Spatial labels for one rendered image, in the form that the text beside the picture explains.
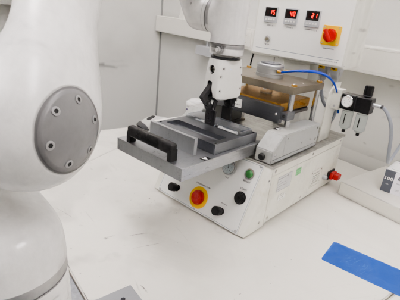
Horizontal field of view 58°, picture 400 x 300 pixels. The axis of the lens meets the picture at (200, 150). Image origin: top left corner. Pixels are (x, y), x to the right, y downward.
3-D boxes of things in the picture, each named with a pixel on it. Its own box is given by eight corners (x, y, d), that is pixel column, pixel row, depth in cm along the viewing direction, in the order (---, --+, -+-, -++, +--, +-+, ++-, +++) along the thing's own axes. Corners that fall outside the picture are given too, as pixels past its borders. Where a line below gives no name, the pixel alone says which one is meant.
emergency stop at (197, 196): (191, 201, 101) (197, 188, 101) (202, 207, 98) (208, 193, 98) (188, 200, 100) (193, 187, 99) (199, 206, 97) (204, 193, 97)
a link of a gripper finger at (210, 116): (209, 102, 87) (206, 128, 89) (218, 100, 89) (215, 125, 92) (200, 99, 89) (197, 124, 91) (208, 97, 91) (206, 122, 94)
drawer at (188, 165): (199, 131, 108) (202, 106, 105) (260, 155, 94) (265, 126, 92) (116, 152, 87) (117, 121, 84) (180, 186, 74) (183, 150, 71)
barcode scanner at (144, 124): (173, 127, 168) (174, 111, 165) (183, 132, 162) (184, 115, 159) (134, 132, 156) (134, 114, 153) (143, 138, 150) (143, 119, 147)
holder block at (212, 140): (199, 121, 105) (199, 112, 104) (255, 141, 92) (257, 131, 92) (155, 130, 93) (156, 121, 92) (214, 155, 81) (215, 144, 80)
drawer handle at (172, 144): (133, 140, 85) (133, 124, 83) (177, 161, 76) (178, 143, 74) (125, 141, 83) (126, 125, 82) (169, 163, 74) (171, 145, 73)
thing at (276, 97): (252, 95, 122) (256, 67, 118) (312, 111, 108) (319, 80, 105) (219, 100, 109) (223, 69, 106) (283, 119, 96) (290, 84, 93)
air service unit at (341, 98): (328, 125, 113) (339, 78, 108) (375, 138, 104) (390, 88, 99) (321, 128, 109) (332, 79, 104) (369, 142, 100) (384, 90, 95)
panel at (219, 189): (158, 189, 108) (181, 132, 108) (237, 234, 90) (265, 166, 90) (153, 188, 107) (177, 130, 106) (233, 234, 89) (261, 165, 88)
